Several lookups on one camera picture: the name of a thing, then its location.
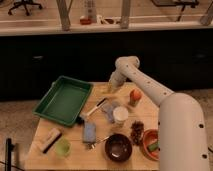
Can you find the black office chair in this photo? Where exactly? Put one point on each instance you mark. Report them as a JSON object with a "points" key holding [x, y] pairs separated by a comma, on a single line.
{"points": [[24, 3]]}

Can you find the red object on shelf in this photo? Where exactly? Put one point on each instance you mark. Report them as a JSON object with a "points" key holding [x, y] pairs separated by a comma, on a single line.
{"points": [[85, 21]]}

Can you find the green plastic cup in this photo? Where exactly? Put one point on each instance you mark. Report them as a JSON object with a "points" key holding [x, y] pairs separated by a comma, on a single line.
{"points": [[62, 147]]}

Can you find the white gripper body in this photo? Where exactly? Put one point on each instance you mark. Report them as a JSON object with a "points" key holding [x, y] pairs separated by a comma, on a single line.
{"points": [[116, 80]]}

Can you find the blue sponge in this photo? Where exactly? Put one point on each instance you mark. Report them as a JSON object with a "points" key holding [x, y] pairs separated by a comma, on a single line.
{"points": [[89, 132]]}

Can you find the wooden black brush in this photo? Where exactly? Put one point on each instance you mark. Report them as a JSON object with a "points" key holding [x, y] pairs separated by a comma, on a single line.
{"points": [[46, 142]]}

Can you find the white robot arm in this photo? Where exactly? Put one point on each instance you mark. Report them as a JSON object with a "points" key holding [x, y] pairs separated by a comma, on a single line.
{"points": [[182, 138]]}

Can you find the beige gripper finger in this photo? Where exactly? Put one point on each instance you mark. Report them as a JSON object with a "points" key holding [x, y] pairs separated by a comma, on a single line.
{"points": [[110, 88], [115, 90]]}

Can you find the orange bowl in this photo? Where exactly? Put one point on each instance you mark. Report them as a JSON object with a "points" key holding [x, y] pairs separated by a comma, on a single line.
{"points": [[150, 136]]}

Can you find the black stand bottom left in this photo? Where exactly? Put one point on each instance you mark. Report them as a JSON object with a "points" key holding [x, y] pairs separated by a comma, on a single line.
{"points": [[8, 154]]}

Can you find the dark purple bowl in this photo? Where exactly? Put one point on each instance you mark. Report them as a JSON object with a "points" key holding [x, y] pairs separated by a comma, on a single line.
{"points": [[118, 148]]}

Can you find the green cucumber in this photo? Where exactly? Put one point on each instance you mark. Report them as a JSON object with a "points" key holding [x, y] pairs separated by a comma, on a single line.
{"points": [[152, 147]]}

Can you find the orange fruit on green cup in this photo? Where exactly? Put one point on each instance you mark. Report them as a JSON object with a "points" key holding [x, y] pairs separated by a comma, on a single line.
{"points": [[135, 96]]}

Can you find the green plastic tray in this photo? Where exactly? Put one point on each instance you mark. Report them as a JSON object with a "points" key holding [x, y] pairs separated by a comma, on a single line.
{"points": [[64, 101]]}

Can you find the metal spoon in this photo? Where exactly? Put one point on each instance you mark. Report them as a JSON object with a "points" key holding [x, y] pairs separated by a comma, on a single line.
{"points": [[92, 145]]}

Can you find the white lidded jar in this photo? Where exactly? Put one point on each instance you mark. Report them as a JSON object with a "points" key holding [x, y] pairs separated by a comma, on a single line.
{"points": [[120, 115]]}

